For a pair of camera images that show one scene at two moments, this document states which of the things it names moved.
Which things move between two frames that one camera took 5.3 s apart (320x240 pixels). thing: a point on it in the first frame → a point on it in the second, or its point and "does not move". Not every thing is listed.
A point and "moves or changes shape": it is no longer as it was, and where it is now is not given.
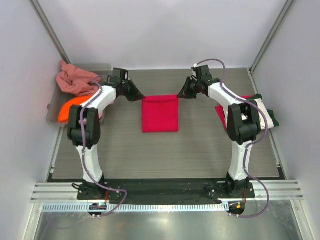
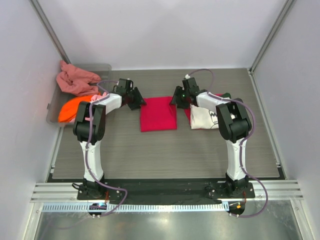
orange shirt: [64, 114] does not move
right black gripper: [191, 87] → [178, 97]
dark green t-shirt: [270, 112] moves or changes shape
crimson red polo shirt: [160, 113] does not move
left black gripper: [129, 88] → [135, 98]
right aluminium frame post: [273, 30] does not move
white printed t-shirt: [262, 121] → [202, 118]
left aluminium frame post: [49, 31] does not move
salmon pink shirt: [75, 81] does not move
